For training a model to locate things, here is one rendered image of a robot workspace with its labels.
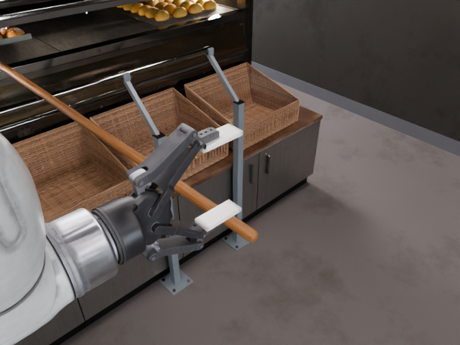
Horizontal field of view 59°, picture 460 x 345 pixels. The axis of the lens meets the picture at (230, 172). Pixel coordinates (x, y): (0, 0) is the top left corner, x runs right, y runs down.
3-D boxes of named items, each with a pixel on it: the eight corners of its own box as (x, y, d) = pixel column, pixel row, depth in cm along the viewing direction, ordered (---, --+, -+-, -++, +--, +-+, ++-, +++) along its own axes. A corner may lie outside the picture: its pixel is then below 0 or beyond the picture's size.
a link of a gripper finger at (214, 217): (207, 228, 59) (207, 232, 59) (241, 207, 63) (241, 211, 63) (194, 218, 61) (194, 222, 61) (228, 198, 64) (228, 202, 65)
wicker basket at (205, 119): (96, 161, 225) (86, 116, 209) (176, 126, 257) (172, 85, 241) (148, 200, 196) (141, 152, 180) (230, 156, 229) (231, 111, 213)
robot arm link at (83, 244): (50, 267, 50) (94, 244, 54) (83, 315, 45) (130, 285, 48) (29, 212, 45) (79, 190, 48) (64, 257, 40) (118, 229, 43)
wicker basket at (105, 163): (-18, 209, 191) (-41, 160, 175) (90, 162, 224) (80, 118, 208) (24, 265, 163) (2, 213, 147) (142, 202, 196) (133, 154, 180)
